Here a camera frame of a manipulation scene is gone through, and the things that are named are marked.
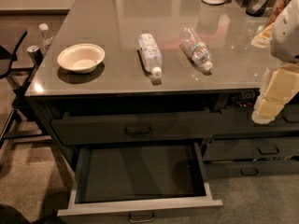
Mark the metal can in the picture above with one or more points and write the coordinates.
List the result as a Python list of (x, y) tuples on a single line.
[(35, 54)]

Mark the dark top drawer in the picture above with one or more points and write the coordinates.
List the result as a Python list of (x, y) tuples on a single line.
[(77, 130)]

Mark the open middle drawer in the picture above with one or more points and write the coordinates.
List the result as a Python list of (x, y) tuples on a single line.
[(138, 183)]

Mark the snack jar with black lid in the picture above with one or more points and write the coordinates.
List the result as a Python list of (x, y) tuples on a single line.
[(277, 9)]

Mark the right bottom drawer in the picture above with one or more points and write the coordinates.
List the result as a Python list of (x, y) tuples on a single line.
[(251, 168)]

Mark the right top drawer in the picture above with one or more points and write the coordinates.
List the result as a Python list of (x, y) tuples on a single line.
[(237, 120)]

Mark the small bottle on chair side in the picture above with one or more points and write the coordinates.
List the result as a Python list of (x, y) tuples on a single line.
[(47, 36)]

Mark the right middle drawer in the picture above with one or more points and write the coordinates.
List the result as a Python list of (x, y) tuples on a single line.
[(250, 149)]

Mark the black chair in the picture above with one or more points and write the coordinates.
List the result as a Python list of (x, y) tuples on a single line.
[(19, 80)]

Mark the white paper bowl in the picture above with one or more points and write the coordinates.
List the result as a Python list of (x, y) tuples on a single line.
[(81, 58)]

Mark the clear plastic bottle red label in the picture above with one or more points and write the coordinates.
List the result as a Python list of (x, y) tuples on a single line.
[(196, 48)]

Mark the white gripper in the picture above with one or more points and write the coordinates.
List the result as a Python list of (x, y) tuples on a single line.
[(286, 36)]

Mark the blue label plastic bottle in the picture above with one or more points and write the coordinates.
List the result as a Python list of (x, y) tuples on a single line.
[(151, 55)]

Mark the dark cabinet counter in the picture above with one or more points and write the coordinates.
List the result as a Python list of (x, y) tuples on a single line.
[(120, 85)]

